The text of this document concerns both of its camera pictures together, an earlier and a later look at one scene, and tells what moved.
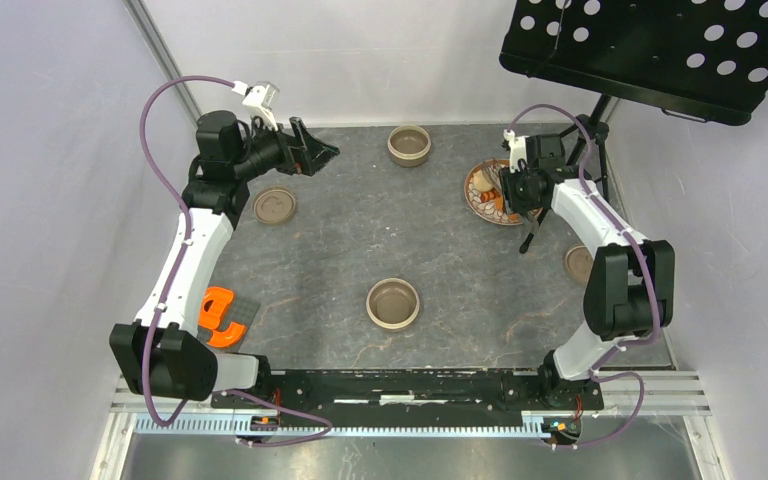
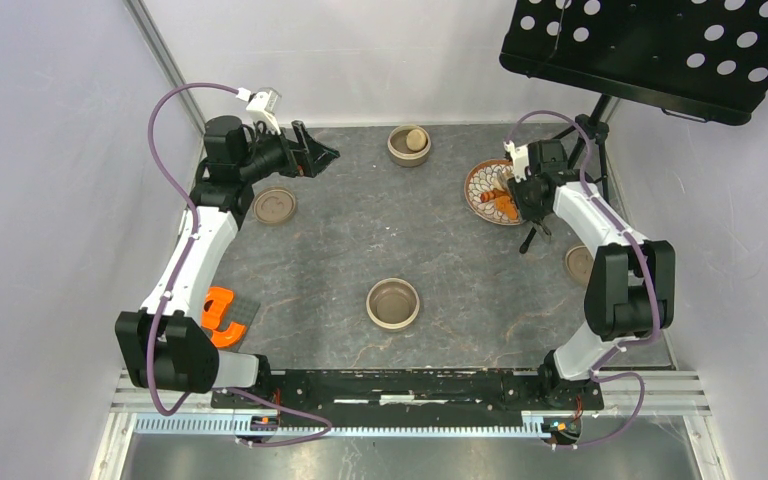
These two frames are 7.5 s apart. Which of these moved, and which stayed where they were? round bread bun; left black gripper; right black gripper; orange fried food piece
Moved: round bread bun
Stayed: orange fried food piece; right black gripper; left black gripper
